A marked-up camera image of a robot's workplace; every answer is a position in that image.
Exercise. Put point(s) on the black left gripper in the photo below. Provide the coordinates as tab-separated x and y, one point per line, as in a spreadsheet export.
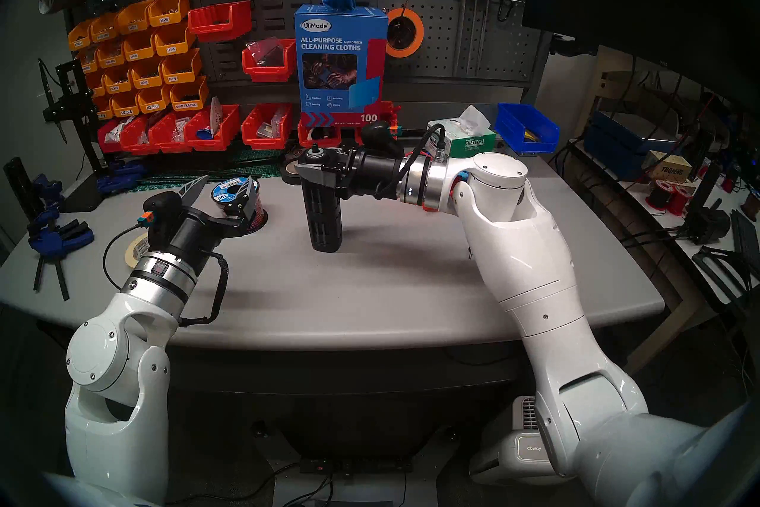
193	238

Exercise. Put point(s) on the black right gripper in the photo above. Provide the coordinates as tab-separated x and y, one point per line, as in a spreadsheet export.
374	176

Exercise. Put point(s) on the black screwdriver bit case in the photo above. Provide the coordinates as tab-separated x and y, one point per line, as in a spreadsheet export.
323	220

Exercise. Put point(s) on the grey robot base stand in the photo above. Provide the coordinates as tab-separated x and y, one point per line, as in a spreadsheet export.
362	491

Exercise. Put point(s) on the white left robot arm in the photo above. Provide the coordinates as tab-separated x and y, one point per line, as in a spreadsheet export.
113	357

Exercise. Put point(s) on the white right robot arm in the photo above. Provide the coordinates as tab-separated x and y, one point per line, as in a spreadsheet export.
534	274

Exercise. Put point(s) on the black tape roll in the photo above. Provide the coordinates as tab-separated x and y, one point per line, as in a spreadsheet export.
288	173

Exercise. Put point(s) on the small blue item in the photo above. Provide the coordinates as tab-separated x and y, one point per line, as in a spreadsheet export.
205	134

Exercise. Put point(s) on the green cutting mat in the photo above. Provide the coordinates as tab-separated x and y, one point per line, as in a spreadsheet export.
154	179

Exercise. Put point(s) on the clear plastic bag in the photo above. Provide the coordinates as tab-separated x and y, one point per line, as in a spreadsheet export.
278	122
264	53

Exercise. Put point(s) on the white paper packet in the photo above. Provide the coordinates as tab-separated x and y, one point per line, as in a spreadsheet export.
215	115

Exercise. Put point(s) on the blue bar clamp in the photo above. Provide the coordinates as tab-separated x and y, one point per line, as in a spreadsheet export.
122	176
41	218
62	241
47	188

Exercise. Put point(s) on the yellow parts bin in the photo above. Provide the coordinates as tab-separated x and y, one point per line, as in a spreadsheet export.
190	96
117	83
126	108
80	36
133	20
89	63
139	48
111	57
98	85
154	103
173	42
181	69
104	111
169	13
147	77
104	29

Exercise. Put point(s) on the beige masking tape roll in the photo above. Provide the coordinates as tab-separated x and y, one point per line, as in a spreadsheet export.
132	253

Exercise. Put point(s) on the blue cleaning cloths box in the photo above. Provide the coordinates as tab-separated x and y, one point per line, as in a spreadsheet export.
332	36

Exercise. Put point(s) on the green white tissue box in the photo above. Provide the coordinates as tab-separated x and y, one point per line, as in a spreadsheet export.
475	143

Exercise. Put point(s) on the orange tape roll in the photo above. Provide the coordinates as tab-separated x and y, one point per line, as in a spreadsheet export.
417	45

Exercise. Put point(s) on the black clamp stand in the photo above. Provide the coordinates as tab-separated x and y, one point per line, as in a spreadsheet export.
83	119

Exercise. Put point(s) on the large blue parts bin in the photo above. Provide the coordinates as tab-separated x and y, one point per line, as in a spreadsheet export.
513	125

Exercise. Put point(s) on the tall black cylinder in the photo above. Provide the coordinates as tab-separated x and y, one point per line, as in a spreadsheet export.
18	185

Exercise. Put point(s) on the black carabiner hook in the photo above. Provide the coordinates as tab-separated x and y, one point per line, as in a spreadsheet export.
502	16

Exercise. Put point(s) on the dark blue storage crate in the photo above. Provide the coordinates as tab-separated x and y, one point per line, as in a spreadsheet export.
614	146

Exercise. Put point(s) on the black power strip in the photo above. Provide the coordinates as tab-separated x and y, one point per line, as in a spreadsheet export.
350	465

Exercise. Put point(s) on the small cardboard box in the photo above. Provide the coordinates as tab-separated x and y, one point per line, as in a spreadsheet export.
668	170

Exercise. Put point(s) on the white floor appliance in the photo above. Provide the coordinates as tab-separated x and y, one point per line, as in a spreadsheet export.
510	452

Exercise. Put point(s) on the black power adapter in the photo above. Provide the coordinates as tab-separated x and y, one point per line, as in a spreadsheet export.
706	225

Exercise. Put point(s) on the black keyboard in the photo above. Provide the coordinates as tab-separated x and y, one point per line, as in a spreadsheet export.
745	241

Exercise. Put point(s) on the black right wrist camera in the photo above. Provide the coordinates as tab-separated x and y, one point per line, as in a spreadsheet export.
377	134

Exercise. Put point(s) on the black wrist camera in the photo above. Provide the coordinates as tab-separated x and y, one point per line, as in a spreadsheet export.
163	212
377	134

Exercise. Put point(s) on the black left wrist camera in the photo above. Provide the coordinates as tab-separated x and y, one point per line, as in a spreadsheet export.
163	212

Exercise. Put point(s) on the dark grey pegboard wall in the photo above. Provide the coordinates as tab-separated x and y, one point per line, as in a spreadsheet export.
427	36

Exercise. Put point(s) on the black monitor mount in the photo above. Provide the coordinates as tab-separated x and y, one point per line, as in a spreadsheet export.
567	45

